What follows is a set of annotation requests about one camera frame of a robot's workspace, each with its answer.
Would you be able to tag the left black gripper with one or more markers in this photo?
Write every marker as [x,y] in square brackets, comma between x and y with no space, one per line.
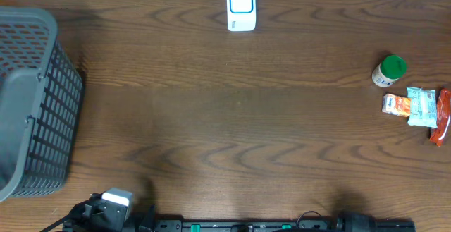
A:
[82,204]

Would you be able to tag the small orange sachet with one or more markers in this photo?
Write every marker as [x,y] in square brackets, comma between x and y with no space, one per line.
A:
[396,105]

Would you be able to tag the green lid jar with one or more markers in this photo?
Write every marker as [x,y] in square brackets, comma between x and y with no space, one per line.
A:
[390,70]

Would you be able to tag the orange snack bar wrapper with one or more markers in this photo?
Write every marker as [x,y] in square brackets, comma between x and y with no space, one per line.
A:
[439,133]

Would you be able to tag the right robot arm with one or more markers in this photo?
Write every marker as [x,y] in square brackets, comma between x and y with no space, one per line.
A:
[354,222]

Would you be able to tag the white barcode scanner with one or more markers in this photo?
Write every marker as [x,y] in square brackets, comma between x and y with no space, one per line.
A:
[241,15]

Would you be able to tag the grey plastic basket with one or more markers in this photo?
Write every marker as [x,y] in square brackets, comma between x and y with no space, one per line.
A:
[41,99]

